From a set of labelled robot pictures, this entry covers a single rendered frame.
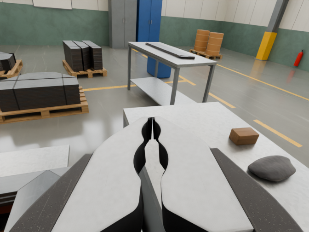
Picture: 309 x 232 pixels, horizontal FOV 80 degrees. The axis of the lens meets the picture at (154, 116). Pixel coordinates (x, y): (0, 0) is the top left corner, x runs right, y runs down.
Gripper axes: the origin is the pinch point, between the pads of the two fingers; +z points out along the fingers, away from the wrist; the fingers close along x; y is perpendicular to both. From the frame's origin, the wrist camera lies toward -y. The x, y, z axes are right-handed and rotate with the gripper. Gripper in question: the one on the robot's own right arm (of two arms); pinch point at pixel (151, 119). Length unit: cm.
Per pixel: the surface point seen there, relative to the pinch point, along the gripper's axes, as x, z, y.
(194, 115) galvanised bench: 20, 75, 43
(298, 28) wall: 552, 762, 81
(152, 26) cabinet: -1, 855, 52
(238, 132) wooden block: 35, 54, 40
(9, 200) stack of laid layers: -58, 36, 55
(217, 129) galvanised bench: 29, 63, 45
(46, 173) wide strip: -48, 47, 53
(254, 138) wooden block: 41, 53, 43
